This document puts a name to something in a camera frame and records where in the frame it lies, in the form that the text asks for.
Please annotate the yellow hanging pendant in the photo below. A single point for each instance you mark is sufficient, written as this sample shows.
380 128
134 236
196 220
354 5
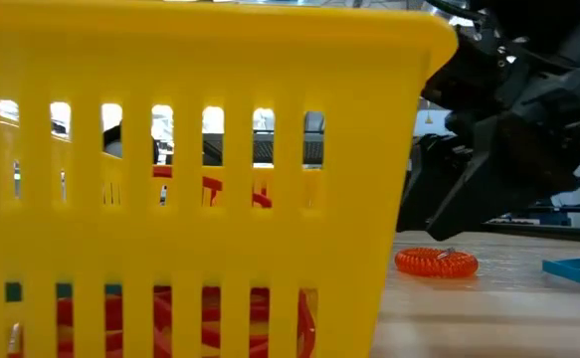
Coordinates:
428 119

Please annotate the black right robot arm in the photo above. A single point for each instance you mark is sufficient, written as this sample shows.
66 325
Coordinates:
543 12

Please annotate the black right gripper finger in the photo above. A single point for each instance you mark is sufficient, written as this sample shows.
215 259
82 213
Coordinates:
488 174
434 179

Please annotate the red rubber band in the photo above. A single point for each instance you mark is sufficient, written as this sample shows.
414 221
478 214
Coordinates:
113 310
307 323

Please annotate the green rubber band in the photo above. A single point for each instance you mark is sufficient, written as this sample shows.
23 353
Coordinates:
13 292

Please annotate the yellow plastic slotted basket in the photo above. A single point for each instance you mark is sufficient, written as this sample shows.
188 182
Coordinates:
170 238

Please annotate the red plastic slotted basket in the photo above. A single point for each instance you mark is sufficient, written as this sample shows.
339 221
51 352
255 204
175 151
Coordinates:
215 185

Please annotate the blue rubber band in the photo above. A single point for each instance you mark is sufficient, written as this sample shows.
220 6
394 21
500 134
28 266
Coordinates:
575 272

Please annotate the black background workstation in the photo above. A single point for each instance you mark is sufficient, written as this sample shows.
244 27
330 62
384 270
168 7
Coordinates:
568 211

